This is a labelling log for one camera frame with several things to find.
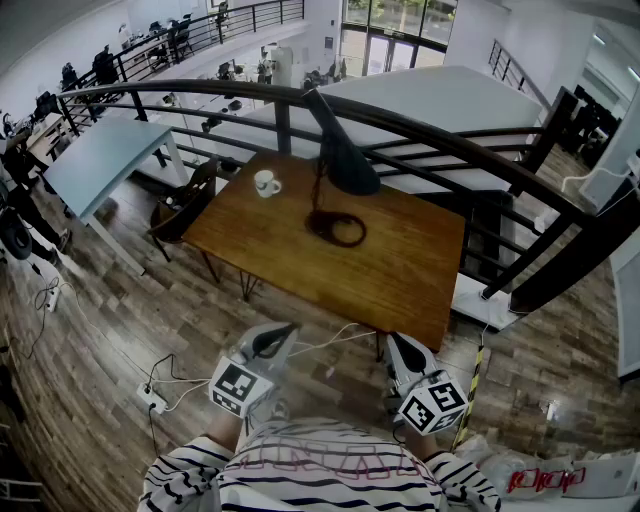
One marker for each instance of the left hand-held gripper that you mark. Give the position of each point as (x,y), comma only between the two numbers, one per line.
(240,385)

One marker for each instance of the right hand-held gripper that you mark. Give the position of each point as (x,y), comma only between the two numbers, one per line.
(432,402)

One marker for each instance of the black desk lamp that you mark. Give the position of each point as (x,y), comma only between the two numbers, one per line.
(347,170)

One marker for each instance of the person's right forearm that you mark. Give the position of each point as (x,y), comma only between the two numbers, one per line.
(420,445)

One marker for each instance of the person's left forearm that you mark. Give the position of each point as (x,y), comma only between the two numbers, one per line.
(225,432)

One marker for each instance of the person's white shoe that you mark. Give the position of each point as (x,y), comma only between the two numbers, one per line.
(281,410)

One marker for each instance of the yellow black striped tape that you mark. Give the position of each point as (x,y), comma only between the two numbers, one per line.
(472,390)

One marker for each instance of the brown wooden table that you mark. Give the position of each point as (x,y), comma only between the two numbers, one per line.
(390,280)

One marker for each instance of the white square power strip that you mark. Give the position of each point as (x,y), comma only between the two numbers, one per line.
(151,398)

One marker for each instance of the person's striped shirt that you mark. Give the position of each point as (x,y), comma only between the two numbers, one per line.
(325,475)

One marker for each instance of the white mug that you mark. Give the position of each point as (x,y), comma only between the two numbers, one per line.
(265,184)

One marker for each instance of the brown wooden chair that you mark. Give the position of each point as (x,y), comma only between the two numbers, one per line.
(192,197)

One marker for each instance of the white plastic bag red print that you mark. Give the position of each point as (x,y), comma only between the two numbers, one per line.
(525,475)

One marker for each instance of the white plug adapter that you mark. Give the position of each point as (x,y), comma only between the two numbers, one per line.
(546,221)

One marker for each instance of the dark curved railing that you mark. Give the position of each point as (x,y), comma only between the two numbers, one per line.
(410,134)

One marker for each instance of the white panel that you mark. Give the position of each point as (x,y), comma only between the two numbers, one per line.
(629,310)

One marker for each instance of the white box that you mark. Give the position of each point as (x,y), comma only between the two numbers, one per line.
(610,475)

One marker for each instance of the light blue table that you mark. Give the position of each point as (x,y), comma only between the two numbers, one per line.
(100,160)

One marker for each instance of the white cabinet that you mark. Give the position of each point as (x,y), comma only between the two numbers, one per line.
(286,65)

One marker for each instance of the white side table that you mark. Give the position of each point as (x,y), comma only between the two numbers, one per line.
(607,165)

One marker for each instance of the black stair railing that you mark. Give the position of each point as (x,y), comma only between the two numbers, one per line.
(510,65)

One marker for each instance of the glass entrance door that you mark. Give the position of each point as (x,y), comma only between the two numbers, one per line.
(395,40)

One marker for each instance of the black balcony railing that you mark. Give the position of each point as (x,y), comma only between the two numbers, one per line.
(200,25)

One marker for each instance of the white flat base plate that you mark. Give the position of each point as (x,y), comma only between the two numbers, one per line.
(485,307)

